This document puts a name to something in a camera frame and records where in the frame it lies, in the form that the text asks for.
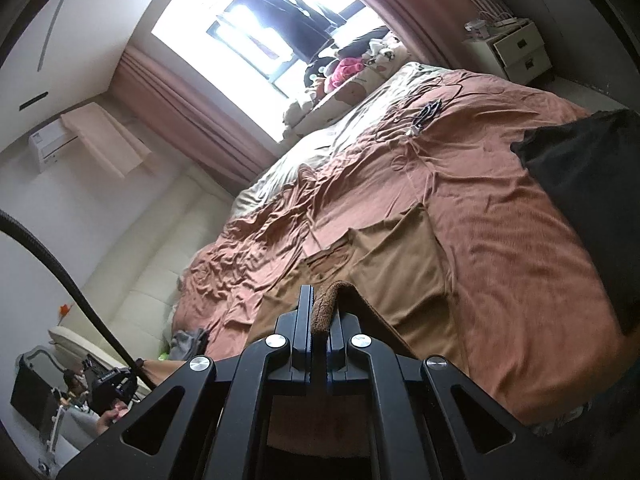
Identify white air conditioner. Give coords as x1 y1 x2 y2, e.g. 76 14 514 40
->
27 120 81 163

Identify cream chair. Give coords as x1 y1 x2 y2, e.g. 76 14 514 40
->
47 325 138 366

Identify pink bed sheet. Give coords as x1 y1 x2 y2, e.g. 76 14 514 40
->
172 67 631 426

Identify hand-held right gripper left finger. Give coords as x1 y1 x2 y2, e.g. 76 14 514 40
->
56 284 317 480

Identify black hanging garment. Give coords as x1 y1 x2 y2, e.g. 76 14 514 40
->
230 0 351 61

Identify black cable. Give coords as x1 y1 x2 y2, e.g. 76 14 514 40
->
0 210 156 391

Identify pink hanging cloth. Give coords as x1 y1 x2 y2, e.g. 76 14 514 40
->
60 101 153 178

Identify brown printed T-shirt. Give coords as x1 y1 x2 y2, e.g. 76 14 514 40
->
142 205 468 461

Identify cream blanket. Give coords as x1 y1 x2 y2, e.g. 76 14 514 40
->
232 60 451 218

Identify cream padded headboard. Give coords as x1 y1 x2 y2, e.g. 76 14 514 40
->
82 165 241 356

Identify white nightstand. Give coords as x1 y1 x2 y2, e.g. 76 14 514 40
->
462 20 556 86

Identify pile of plush toys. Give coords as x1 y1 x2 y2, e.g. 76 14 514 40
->
282 30 411 136

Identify black cloth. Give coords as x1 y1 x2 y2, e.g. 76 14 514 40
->
510 107 640 336

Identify pink curtain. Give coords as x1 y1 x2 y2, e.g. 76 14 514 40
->
310 0 481 68
110 45 286 196

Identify bright window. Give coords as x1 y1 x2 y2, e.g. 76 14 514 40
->
150 0 393 146

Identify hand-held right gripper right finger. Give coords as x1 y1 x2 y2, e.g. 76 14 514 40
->
325 305 581 480

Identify black playpen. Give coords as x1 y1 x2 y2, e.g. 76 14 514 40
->
10 349 68 433

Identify person's left hand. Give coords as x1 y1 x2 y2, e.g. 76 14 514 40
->
95 401 131 435

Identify black charger cables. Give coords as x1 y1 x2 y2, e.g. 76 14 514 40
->
392 100 446 136

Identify grey cloth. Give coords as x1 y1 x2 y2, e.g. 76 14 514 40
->
170 327 211 361

